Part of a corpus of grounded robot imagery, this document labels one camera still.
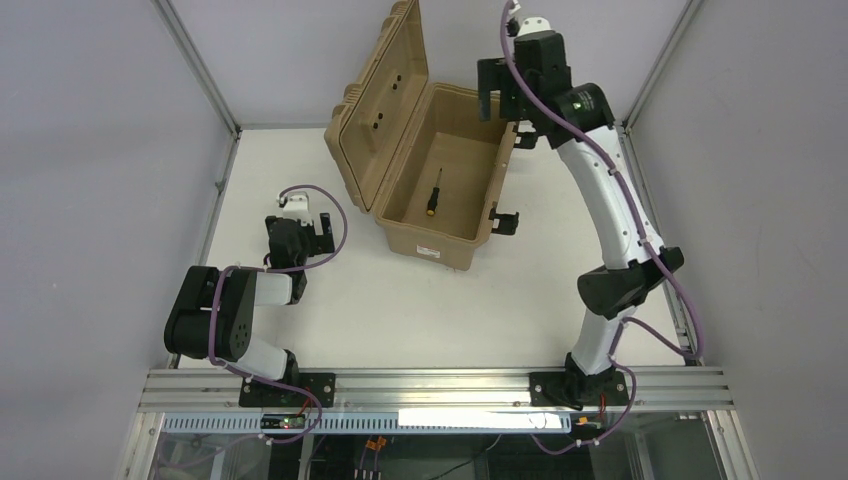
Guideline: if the black yellow screwdriver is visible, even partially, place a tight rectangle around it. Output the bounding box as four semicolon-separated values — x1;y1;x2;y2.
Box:
426;168;443;217

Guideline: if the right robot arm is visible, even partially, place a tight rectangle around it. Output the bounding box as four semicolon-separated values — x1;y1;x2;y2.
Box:
477;18;684;410

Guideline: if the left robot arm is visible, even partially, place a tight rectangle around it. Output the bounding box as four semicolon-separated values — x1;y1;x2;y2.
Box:
163;213;336;386

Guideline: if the tan plastic tool case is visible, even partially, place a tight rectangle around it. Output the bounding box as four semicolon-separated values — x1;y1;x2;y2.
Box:
324;1;519;270

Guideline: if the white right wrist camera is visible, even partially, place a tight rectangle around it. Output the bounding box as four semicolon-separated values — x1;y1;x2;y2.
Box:
506;16;552;38

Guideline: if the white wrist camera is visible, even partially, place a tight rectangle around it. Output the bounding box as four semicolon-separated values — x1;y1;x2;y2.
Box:
278;190;314;227
506;16;552;38

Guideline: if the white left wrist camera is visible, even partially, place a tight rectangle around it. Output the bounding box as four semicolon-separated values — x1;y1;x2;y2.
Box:
278;190;314;227

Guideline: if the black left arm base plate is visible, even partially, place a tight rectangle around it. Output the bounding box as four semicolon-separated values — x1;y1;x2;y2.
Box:
238;371;336;408

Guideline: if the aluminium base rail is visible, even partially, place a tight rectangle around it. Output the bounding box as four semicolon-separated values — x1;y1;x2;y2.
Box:
138;366;735;413

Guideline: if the white slotted cable duct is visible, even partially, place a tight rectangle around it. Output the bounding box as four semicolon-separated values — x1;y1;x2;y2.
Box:
162;408;572;435

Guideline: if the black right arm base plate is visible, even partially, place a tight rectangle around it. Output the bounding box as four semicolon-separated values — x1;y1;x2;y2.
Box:
528;368;629;410

